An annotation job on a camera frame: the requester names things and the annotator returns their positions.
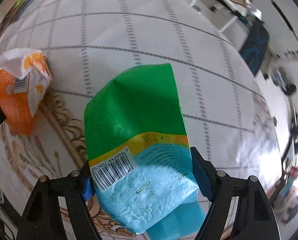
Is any barbell with black weights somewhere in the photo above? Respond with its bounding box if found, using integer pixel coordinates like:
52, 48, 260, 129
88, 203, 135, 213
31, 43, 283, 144
260, 0, 298, 97

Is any orange white snack bag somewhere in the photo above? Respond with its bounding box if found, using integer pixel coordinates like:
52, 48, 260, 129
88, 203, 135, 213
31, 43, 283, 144
0, 48, 53, 137

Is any black blue banner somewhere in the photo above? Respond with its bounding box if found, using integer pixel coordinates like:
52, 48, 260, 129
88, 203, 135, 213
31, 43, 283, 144
239, 19, 270, 76

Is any white patterned tablecloth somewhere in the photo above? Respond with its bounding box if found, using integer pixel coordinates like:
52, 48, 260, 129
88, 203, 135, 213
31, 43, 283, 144
0, 0, 290, 240

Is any green blue snack bag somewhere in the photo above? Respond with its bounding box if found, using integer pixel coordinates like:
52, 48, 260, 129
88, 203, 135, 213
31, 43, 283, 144
84, 63, 205, 239

